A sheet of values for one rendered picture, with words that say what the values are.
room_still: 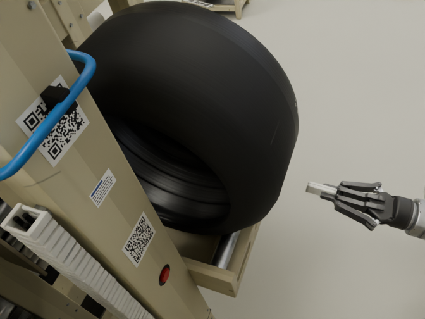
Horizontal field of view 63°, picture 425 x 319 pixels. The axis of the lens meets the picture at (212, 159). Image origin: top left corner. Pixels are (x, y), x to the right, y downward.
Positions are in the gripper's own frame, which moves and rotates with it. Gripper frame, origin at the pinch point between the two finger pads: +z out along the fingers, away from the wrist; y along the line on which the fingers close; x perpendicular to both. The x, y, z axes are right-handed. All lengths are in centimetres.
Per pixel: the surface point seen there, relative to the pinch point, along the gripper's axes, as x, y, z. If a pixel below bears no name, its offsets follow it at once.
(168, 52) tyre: -39, 8, 32
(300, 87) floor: 105, -158, 24
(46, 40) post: -54, 28, 34
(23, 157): -49, 39, 31
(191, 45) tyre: -38.4, 4.4, 29.2
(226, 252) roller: 11.2, 18.9, 18.1
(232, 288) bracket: 11.0, 27.0, 13.8
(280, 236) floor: 103, -34, 7
